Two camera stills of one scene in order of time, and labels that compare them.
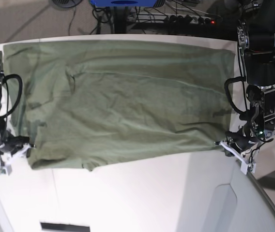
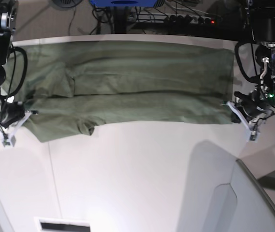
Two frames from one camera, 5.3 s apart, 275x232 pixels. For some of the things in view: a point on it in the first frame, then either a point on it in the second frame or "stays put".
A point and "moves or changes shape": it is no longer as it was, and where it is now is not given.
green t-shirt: [84, 102] moves or changes shape
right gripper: [240, 140] -> [254, 106]
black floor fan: [67, 3] stays put
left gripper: [13, 143] -> [11, 111]
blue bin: [124, 3] stays put
